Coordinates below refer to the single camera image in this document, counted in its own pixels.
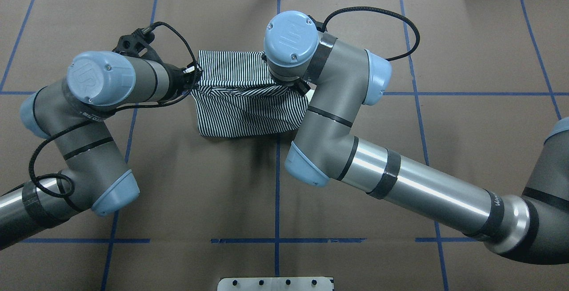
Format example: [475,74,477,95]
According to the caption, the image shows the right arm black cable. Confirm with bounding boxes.
[319,7,421,62]

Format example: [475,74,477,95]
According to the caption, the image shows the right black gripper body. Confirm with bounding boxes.
[284,79,311,96]

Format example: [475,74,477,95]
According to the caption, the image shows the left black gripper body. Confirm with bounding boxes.
[165,64,194,101]

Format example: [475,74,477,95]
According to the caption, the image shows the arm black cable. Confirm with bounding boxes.
[319,7,421,62]
[28,21,199,199]

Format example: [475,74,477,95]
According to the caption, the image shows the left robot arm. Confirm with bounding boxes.
[1,51,201,249]

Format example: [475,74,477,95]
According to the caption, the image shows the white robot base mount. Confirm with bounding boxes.
[217,276,335,291]

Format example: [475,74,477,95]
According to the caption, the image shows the striped polo shirt white collar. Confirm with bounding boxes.
[191,50,309,138]

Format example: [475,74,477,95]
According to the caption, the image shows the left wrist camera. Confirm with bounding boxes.
[112,26,162,63]

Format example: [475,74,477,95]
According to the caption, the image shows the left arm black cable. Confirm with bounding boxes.
[28,21,199,199]

